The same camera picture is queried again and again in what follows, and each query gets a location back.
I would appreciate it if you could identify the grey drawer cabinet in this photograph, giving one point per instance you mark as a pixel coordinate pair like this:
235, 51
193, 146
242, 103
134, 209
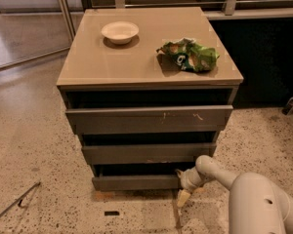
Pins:
99, 74

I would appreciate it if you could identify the small dark floor object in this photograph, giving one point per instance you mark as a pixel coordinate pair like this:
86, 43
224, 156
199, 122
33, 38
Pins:
288, 108

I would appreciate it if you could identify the glass partition metal frame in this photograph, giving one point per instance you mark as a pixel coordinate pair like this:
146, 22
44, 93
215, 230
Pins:
33, 30

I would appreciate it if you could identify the grey top drawer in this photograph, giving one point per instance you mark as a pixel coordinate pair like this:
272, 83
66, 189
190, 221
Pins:
140, 120

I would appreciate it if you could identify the grey drawer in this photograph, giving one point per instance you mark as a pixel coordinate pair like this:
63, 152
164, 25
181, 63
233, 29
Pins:
121, 177
140, 120
146, 153

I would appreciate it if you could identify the grey bottom drawer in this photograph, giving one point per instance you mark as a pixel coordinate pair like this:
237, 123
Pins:
121, 177

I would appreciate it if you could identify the crumpled green chip bag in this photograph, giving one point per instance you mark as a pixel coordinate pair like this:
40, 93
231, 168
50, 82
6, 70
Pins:
190, 56

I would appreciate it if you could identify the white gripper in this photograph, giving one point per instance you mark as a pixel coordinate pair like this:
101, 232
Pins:
187, 180

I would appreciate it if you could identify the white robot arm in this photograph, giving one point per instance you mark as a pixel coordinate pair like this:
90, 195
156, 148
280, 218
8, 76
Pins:
256, 204

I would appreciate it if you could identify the white ceramic bowl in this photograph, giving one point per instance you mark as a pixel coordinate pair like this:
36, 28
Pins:
120, 32

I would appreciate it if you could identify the grey middle drawer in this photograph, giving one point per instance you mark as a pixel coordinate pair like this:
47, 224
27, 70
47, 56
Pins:
146, 153

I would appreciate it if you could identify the thin metal rod on floor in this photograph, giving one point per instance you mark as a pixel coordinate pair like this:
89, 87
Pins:
20, 199

